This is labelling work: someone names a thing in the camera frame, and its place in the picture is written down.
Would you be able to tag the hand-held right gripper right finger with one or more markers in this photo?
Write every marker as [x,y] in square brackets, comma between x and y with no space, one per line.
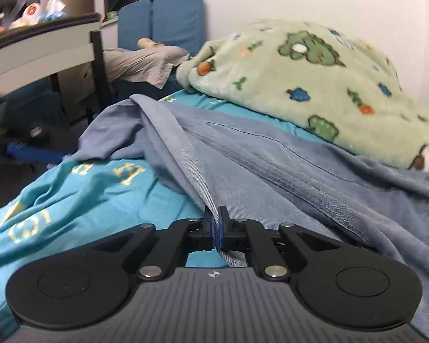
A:
[224,234]

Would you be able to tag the black bag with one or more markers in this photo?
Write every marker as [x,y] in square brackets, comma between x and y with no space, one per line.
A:
[28,121]

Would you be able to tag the white desk with black legs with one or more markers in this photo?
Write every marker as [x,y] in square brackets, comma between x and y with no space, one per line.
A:
[39,48]

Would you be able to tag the green printed fleece blanket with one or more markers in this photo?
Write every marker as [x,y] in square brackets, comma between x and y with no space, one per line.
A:
[289,78]

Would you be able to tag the blue bar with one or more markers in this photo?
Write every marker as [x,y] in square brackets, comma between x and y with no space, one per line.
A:
[32,152]

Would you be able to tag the blue cushions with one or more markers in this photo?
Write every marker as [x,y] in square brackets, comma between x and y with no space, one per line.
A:
[175,18]

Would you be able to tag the grey crumpled cloth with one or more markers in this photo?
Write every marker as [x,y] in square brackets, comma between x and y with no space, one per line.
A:
[139,62]

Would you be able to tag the white orange snack packet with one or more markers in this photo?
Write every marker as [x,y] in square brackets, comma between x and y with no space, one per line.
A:
[30,12]

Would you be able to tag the blue denim garment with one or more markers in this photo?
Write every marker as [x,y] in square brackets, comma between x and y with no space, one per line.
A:
[271,171]

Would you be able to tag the teal printed bed sheet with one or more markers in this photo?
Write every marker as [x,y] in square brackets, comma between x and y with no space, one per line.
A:
[75,200]

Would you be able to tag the white blue plastic bag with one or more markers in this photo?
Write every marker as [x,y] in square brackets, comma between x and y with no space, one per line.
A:
[53,10]

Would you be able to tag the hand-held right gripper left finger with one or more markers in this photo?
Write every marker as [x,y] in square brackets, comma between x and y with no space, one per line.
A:
[210,229]

